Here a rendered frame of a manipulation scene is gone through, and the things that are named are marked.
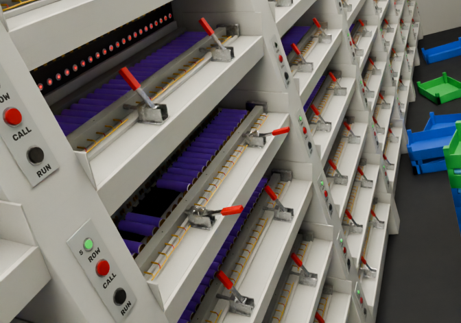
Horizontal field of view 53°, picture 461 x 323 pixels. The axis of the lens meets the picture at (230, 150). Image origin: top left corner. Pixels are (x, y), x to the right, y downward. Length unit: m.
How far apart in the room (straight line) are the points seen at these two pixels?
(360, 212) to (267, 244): 0.73
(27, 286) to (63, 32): 0.28
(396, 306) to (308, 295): 0.74
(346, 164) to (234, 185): 0.79
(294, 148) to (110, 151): 0.60
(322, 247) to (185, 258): 0.61
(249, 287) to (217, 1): 0.60
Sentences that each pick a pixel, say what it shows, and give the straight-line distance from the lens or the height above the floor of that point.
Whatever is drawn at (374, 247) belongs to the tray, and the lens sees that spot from 1.81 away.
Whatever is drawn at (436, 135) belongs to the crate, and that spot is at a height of 0.10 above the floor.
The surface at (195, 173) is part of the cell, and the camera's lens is 0.85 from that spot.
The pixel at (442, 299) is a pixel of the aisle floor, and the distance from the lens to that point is 1.82.
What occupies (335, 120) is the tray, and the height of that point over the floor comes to 0.73.
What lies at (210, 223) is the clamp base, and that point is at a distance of 0.73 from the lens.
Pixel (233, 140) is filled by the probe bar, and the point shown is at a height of 0.96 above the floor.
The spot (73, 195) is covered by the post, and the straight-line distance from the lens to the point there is 0.52.
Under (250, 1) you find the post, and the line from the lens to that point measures 1.02.
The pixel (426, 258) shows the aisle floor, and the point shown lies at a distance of 1.98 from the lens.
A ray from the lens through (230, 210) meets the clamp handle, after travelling 0.71.
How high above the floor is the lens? 1.29
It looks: 22 degrees down
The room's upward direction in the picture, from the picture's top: 22 degrees counter-clockwise
